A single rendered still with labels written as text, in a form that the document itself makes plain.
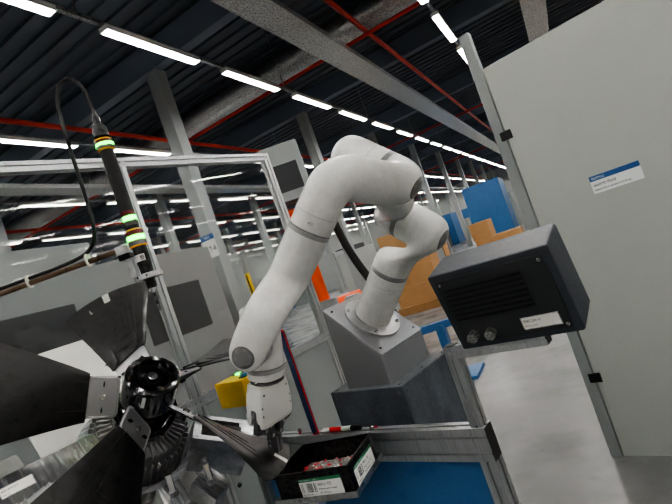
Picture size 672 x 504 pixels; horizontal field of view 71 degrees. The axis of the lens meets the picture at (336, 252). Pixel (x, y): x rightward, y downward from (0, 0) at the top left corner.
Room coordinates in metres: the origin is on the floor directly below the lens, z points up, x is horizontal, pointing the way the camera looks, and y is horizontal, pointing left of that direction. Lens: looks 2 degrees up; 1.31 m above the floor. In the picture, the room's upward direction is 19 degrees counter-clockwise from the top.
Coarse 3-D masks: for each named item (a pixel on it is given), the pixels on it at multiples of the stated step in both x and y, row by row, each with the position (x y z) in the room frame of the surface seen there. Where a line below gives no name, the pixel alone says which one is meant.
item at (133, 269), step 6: (120, 246) 1.15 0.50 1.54; (126, 246) 1.15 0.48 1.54; (120, 252) 1.15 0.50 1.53; (126, 252) 1.15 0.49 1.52; (132, 252) 1.16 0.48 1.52; (120, 258) 1.14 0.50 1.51; (126, 258) 1.14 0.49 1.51; (132, 258) 1.15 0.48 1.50; (126, 264) 1.15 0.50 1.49; (132, 264) 1.15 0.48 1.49; (132, 270) 1.15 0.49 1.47; (138, 270) 1.16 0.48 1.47; (156, 270) 1.14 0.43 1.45; (162, 270) 1.17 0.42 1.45; (132, 276) 1.15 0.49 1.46; (138, 276) 1.13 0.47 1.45; (144, 276) 1.13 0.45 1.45; (150, 276) 1.13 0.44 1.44; (156, 276) 1.17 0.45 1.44; (138, 282) 1.17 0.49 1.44
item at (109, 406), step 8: (96, 376) 1.04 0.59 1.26; (104, 376) 1.04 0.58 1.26; (112, 376) 1.05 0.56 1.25; (96, 384) 1.03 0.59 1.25; (112, 384) 1.05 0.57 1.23; (88, 392) 1.02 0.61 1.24; (96, 392) 1.03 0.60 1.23; (104, 392) 1.04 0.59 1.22; (112, 392) 1.05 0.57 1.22; (88, 400) 1.03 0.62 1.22; (96, 400) 1.03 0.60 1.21; (104, 400) 1.04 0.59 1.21; (112, 400) 1.05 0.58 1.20; (88, 408) 1.02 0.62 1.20; (96, 408) 1.03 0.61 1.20; (104, 408) 1.04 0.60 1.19; (112, 408) 1.05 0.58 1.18; (88, 416) 1.02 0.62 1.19; (96, 416) 1.03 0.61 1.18; (104, 416) 1.04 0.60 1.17; (112, 416) 1.04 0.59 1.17
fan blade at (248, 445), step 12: (204, 420) 1.05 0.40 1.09; (216, 432) 1.01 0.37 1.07; (228, 432) 1.04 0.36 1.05; (240, 432) 1.12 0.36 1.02; (228, 444) 0.99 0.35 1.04; (240, 444) 1.02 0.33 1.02; (252, 444) 1.05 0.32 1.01; (264, 444) 1.09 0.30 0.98; (240, 456) 0.97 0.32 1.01; (252, 456) 0.99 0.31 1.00; (264, 456) 1.02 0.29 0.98; (288, 456) 1.09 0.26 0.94; (252, 468) 0.96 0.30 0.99; (264, 468) 0.98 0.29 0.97; (276, 468) 1.00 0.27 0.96; (264, 480) 0.95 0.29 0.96
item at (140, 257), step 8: (96, 120) 1.15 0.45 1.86; (96, 128) 1.14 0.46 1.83; (104, 128) 1.15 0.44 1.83; (96, 136) 1.17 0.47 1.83; (104, 136) 1.18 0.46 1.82; (136, 248) 1.14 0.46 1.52; (144, 248) 1.15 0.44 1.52; (136, 256) 1.14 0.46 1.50; (144, 256) 1.15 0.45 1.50; (144, 264) 1.15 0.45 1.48; (144, 272) 1.14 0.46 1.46; (144, 280) 1.15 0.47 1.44; (152, 280) 1.15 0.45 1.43
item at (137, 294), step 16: (128, 288) 1.29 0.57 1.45; (144, 288) 1.28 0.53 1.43; (96, 304) 1.26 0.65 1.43; (112, 304) 1.25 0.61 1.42; (128, 304) 1.24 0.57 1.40; (144, 304) 1.24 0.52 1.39; (80, 320) 1.23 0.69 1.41; (96, 320) 1.23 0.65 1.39; (112, 320) 1.22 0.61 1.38; (128, 320) 1.21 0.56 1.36; (144, 320) 1.20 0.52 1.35; (80, 336) 1.21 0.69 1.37; (96, 336) 1.20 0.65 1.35; (112, 336) 1.19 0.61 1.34; (128, 336) 1.18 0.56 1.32; (144, 336) 1.17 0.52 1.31; (96, 352) 1.18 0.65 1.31; (112, 352) 1.17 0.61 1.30; (128, 352) 1.15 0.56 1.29; (112, 368) 1.15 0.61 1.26
